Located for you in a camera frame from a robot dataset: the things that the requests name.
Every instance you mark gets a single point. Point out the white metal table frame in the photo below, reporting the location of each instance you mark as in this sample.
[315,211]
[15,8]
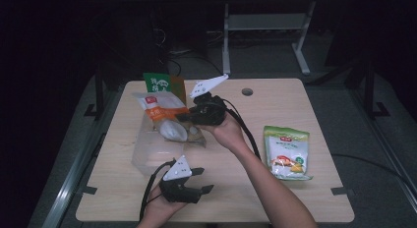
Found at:
[226,41]

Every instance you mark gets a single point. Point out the black metal stand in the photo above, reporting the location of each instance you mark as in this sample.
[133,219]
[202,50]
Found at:
[369,90]
[99,97]

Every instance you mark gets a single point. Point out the green dried meat packet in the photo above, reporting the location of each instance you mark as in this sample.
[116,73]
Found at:
[157,84]

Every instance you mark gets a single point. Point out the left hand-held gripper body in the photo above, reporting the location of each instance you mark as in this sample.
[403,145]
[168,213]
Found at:
[178,185]

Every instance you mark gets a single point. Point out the orange and white food packet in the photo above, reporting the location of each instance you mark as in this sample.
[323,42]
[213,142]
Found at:
[160,106]

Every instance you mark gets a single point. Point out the person's left hand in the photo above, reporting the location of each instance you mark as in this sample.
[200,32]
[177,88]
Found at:
[160,208]

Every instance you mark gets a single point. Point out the clear plastic bag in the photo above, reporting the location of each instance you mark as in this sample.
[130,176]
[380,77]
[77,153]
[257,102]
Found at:
[150,152]

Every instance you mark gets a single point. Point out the aluminium floor rail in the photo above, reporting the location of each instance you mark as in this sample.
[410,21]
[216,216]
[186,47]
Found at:
[70,188]

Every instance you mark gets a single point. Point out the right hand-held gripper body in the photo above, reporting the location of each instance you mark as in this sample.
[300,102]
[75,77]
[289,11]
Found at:
[208,110]

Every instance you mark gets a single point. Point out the white and green starch packet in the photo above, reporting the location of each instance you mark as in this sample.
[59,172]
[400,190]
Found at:
[285,146]

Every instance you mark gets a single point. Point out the person's right hand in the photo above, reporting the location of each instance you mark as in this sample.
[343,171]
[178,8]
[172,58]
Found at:
[229,133]

